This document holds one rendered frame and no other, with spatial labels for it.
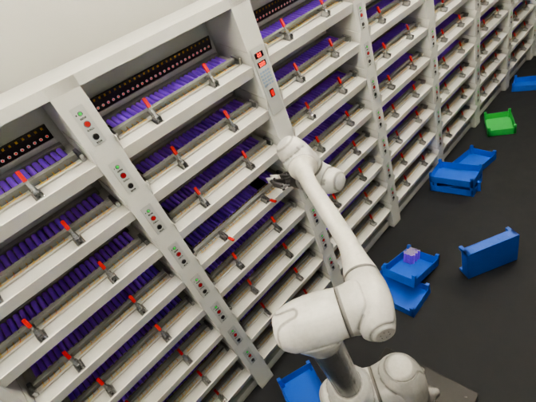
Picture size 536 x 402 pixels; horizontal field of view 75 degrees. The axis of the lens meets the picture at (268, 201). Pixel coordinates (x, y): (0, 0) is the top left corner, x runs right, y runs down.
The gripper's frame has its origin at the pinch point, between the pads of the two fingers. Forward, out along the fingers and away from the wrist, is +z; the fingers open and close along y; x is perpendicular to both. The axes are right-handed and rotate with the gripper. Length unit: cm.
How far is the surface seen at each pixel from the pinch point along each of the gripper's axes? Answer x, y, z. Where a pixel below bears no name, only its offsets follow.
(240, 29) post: -61, -11, -13
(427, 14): -17, -152, -4
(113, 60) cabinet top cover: -70, 37, -15
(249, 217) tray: 7.8, 19.2, 3.2
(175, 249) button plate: -5, 54, -2
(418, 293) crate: 108, -37, -18
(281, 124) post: -19.6, -15.1, -4.3
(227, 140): -28.3, 13.5, -6.0
